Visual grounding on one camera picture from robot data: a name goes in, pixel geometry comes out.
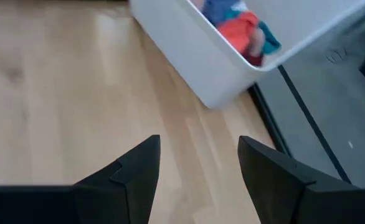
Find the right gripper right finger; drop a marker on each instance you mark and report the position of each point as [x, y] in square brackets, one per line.
[294, 202]

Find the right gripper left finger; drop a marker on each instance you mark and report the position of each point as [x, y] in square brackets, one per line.
[107, 202]

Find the maroon white teal sock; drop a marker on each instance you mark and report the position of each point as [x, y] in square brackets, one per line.
[271, 42]

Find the light pink sock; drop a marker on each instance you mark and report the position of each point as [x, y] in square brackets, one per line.
[257, 42]

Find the coral sock with white tag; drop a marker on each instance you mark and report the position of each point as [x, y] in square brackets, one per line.
[237, 31]

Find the purple sock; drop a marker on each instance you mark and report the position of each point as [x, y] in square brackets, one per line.
[216, 9]

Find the white plastic bin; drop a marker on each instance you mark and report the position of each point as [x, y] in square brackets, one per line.
[185, 46]

